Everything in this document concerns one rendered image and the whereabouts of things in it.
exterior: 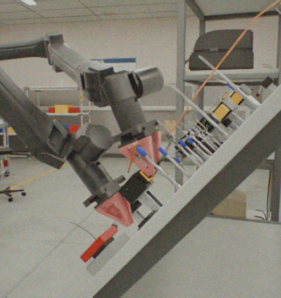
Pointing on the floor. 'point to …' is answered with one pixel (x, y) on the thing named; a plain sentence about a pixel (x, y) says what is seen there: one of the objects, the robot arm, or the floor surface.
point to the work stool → (3, 173)
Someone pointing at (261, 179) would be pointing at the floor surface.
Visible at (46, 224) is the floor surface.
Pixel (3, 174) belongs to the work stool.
